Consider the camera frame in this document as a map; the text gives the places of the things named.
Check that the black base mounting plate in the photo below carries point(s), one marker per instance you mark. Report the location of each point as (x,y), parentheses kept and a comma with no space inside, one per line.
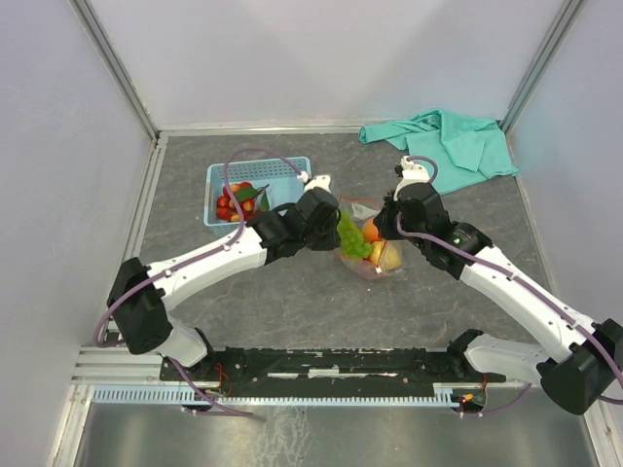
(339,372)

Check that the light blue cable duct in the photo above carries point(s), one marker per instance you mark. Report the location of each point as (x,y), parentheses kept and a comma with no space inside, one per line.
(183,395)

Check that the yellow lemon fruit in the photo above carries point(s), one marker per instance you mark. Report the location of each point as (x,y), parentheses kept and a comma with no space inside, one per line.
(384,256)

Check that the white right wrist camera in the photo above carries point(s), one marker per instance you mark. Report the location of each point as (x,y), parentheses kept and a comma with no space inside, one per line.
(414,170)

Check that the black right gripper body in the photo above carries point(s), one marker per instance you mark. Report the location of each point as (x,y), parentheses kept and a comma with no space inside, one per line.
(385,227)

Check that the purple grapes bunch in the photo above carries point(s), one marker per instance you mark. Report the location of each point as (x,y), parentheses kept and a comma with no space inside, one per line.
(366,270)

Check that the clear orange zip bag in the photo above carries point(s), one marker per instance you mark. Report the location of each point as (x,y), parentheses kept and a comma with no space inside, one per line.
(359,210)

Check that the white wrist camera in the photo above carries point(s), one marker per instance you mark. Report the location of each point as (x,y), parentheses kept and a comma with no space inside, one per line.
(414,170)
(322,182)

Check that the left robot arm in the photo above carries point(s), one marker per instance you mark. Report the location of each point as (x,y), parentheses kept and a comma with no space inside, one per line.
(143,296)

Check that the red strawberries with leaf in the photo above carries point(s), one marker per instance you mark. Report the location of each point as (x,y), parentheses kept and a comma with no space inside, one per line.
(241,200)

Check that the teal cloth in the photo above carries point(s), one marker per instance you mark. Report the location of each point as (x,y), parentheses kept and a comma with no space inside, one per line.
(467,150)

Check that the orange peach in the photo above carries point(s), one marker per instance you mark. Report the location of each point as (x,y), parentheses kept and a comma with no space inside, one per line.
(371,233)

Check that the green grapes bunch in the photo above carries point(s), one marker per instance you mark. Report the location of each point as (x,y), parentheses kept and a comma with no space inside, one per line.
(354,245)

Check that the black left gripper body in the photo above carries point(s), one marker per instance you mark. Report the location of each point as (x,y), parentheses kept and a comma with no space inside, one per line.
(325,238)

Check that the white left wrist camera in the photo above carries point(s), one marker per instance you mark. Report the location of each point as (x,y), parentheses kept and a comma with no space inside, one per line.
(322,182)

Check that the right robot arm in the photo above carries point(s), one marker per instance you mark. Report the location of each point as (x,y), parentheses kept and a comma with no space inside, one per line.
(469,256)

